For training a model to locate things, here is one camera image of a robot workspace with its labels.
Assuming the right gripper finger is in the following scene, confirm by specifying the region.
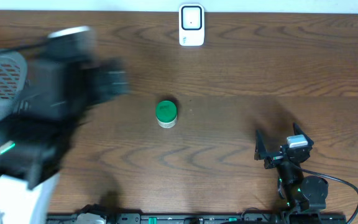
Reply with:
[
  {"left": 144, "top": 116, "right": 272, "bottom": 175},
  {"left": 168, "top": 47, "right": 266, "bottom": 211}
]
[
  {"left": 255, "top": 129, "right": 267, "bottom": 154},
  {"left": 293, "top": 123, "right": 314, "bottom": 146}
]

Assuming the green lid jar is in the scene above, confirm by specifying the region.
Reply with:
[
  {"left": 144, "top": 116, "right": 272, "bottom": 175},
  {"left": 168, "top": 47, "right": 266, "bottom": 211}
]
[{"left": 155, "top": 100, "right": 178, "bottom": 129}]

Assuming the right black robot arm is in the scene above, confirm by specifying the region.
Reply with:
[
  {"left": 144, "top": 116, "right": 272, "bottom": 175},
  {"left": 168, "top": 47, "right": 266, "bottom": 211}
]
[{"left": 254, "top": 123, "right": 328, "bottom": 223}]

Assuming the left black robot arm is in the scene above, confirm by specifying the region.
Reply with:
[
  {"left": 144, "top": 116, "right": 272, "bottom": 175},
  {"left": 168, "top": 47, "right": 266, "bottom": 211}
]
[{"left": 0, "top": 45, "right": 128, "bottom": 223}]

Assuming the white barcode scanner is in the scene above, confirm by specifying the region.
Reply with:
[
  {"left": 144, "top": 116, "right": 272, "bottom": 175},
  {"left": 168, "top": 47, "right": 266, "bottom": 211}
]
[{"left": 178, "top": 4, "right": 205, "bottom": 47}]

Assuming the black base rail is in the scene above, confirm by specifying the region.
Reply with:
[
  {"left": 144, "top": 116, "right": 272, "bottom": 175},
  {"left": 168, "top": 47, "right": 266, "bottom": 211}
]
[{"left": 47, "top": 212, "right": 347, "bottom": 224}]

